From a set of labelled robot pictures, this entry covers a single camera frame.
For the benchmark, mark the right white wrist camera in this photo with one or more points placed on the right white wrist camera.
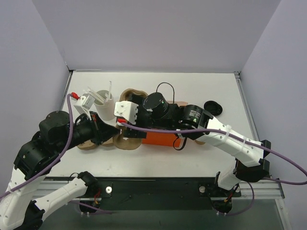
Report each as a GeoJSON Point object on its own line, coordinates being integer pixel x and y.
{"type": "Point", "coordinates": [126, 110]}

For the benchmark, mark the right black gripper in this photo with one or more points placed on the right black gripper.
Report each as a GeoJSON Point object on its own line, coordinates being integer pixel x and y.
{"type": "Point", "coordinates": [138, 123]}

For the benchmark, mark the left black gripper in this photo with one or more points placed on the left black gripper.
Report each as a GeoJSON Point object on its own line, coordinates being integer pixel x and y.
{"type": "Point", "coordinates": [96, 128]}

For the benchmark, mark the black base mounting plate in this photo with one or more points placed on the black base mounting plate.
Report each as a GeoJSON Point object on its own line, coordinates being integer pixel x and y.
{"type": "Point", "coordinates": [159, 193]}

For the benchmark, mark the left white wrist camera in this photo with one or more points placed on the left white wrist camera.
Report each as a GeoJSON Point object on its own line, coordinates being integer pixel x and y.
{"type": "Point", "coordinates": [83, 103]}

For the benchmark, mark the white cylindrical straw holder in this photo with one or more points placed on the white cylindrical straw holder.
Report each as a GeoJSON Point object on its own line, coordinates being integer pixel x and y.
{"type": "Point", "coordinates": [105, 110]}

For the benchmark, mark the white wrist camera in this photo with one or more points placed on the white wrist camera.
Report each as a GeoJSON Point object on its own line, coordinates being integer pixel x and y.
{"type": "Point", "coordinates": [126, 110]}
{"type": "Point", "coordinates": [83, 103]}

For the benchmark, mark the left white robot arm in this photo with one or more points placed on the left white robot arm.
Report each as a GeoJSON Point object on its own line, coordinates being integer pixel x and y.
{"type": "Point", "coordinates": [57, 134]}

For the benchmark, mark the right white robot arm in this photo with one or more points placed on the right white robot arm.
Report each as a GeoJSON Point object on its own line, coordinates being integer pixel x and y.
{"type": "Point", "coordinates": [154, 112]}

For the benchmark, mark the brown pulp cup carrier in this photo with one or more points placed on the brown pulp cup carrier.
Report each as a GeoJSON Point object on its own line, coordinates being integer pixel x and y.
{"type": "Point", "coordinates": [118, 140]}

